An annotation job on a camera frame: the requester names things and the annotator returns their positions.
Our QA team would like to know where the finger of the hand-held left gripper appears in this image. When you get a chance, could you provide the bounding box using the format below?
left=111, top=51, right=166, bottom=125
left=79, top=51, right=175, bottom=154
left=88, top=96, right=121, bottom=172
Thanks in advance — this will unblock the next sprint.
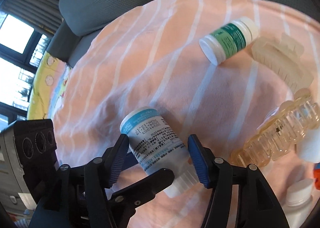
left=110, top=168, right=175, bottom=218
left=123, top=152, right=138, bottom=168

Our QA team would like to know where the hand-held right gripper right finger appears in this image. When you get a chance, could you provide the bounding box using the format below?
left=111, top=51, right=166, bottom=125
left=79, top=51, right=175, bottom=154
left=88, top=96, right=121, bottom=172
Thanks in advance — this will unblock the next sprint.
left=187, top=134, right=290, bottom=228

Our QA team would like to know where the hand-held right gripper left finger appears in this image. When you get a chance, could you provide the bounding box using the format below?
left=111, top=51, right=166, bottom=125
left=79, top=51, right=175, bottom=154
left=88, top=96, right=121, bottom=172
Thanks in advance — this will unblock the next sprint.
left=29, top=133, right=129, bottom=228

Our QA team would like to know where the white bottle with blue label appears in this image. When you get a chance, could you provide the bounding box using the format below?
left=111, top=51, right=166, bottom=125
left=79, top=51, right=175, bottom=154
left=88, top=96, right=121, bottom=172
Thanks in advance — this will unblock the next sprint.
left=119, top=106, right=200, bottom=198

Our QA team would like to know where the translucent hair claw clip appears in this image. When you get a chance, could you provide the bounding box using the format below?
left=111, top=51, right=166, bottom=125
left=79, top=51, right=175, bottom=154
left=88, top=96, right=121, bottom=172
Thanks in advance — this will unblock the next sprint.
left=251, top=32, right=314, bottom=93

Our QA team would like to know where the yellow cartoon printed blanket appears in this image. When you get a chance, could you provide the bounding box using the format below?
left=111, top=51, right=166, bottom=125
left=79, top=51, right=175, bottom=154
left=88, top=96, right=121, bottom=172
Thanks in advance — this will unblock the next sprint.
left=26, top=51, right=73, bottom=121

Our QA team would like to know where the orange striped cloth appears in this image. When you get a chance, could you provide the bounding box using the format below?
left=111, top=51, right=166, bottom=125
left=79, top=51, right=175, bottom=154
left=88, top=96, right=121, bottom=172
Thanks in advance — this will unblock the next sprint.
left=51, top=0, right=320, bottom=228

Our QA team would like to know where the plain white bottle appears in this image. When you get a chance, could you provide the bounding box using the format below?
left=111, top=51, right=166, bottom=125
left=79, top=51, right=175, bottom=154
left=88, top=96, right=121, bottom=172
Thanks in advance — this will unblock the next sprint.
left=282, top=178, right=315, bottom=228

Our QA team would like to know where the window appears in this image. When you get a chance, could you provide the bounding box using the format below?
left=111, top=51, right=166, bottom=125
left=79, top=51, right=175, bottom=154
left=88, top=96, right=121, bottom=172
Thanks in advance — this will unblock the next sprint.
left=0, top=13, right=52, bottom=123

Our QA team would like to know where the white plastic inhaler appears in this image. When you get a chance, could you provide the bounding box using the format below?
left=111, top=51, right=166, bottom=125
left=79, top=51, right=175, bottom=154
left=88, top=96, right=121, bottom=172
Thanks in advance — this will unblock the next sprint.
left=297, top=128, right=320, bottom=163

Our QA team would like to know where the white bottle with green label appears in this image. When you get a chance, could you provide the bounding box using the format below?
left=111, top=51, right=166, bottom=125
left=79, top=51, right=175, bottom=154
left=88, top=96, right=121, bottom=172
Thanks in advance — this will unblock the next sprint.
left=199, top=16, right=260, bottom=66

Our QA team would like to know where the grey curtain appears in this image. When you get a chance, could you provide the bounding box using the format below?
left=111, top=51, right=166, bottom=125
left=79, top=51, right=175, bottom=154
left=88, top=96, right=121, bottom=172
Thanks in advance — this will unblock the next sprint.
left=0, top=0, right=65, bottom=36

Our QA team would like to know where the grey sofa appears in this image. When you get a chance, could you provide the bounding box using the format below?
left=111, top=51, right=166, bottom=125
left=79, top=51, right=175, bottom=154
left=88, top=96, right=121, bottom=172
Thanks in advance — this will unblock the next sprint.
left=46, top=0, right=320, bottom=68

